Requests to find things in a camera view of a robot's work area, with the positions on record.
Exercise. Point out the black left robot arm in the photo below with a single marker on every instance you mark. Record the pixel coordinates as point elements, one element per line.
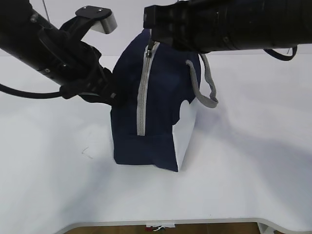
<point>59,53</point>

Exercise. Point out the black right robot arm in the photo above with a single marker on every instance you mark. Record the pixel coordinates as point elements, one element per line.
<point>205,26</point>

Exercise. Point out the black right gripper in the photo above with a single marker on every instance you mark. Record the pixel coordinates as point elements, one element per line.
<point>170,25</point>

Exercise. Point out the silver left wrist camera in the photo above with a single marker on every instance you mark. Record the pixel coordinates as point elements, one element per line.
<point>91,17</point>

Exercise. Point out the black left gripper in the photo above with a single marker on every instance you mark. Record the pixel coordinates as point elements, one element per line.
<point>99,85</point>

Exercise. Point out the white tag under table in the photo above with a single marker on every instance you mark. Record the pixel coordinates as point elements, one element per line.
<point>158,227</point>

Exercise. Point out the navy blue lunch bag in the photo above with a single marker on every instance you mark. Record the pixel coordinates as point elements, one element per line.
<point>164,88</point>

